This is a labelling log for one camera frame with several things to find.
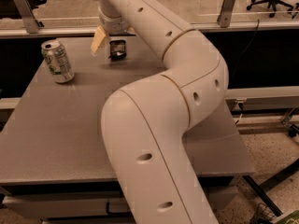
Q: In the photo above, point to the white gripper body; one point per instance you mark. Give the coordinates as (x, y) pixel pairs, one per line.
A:
(112, 25)

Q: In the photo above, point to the black wire basket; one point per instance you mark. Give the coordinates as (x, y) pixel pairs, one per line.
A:
(262, 215)

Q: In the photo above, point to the metal bracket post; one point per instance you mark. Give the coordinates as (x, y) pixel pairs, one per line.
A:
(225, 16)
(32, 26)

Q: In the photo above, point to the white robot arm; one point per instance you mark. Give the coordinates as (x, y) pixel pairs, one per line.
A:
(143, 123)

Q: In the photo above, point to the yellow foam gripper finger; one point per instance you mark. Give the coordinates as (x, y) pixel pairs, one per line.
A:
(100, 39)

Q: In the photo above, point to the right metal bracket post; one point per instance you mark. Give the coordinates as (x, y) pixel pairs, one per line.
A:
(225, 16)

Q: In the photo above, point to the left metal bracket post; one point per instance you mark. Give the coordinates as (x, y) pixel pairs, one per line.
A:
(32, 26)

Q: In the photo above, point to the white green 7up can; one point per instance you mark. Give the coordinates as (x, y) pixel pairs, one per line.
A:
(55, 57)

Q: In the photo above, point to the grey cabinet drawer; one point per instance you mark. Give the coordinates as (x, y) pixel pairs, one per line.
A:
(63, 205)

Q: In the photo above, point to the black rxbar chocolate wrapper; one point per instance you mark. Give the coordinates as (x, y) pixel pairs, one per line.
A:
(117, 49)

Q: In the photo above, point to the black drawer handle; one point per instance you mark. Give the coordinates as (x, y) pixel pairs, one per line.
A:
(118, 209)

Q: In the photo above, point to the black office chair right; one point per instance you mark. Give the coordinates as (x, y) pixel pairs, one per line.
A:
(271, 4)

